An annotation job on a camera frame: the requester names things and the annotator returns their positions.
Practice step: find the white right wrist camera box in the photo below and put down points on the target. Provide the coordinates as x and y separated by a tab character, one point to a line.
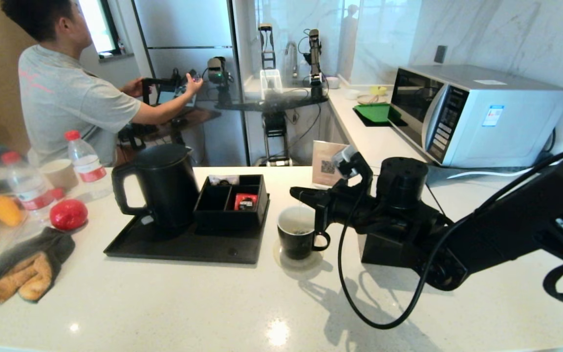
346	161

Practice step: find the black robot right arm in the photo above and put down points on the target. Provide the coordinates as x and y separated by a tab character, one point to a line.
482	230

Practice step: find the small pale bowl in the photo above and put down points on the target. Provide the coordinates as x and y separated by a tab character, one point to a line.
332	82

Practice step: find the yellow bowl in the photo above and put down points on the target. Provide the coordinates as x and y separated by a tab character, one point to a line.
378	90

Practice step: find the orange fruit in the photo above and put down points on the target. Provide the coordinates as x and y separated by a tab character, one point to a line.
5	210

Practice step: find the black tissue box white lid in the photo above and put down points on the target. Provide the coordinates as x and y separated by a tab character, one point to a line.
389	253

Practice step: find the dark wall outlet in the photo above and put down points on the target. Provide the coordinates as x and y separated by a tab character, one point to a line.
440	54

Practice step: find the silver microwave oven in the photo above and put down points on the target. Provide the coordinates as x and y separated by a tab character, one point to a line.
506	127

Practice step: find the red toy tomato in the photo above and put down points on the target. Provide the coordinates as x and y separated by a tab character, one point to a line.
69	214

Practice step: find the pyramid tea bag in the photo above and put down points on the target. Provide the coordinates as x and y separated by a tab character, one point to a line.
301	230

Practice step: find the window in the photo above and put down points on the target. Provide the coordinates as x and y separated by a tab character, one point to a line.
97	24

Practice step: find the chrome faucet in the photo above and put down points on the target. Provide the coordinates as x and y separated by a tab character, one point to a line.
291	54

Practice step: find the beige coaster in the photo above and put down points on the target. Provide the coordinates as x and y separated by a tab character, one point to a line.
308	264

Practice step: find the grey refrigerator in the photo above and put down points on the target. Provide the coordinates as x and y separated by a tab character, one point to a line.
188	29

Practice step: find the black ladder rack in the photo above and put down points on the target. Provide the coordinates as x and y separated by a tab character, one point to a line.
267	46

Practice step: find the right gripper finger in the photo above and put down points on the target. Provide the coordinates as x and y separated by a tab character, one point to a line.
310	203
308	191

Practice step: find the black serving tray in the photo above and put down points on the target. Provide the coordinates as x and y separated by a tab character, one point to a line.
188	249

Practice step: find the black white tea sachet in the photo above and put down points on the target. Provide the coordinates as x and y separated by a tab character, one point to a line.
223	180

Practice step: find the green cutting board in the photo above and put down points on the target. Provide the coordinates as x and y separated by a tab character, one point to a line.
375	112

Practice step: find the acrylic QR code sign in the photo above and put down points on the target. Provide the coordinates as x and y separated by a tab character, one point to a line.
323	164

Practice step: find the open laptop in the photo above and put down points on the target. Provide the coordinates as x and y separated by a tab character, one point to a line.
179	95

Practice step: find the black compartment organizer box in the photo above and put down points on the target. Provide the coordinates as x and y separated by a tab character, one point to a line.
223	221

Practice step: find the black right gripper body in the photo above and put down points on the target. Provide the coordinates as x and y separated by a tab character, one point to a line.
345	210

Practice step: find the black mug white inside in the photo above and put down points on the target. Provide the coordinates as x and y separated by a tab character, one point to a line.
296	244

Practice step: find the black flat tray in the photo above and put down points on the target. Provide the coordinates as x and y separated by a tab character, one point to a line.
384	124

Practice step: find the white bowl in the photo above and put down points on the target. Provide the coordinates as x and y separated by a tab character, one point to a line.
351	94

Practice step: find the red sachet packet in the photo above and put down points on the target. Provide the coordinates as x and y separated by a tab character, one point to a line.
245	202

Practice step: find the brown paper cup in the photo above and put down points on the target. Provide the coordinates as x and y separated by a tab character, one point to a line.
59	174

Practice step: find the black equipment stand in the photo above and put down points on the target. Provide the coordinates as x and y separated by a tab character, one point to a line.
275	124

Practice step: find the person in grey t-shirt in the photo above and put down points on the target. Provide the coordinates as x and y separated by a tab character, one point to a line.
66	102

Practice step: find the water bottle red cap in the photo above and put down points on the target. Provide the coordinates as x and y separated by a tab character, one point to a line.
86	164
30	188

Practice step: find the black electric kettle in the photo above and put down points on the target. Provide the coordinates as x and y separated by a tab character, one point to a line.
164	190

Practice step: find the grey and orange cloth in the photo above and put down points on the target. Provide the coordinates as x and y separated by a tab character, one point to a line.
27	269

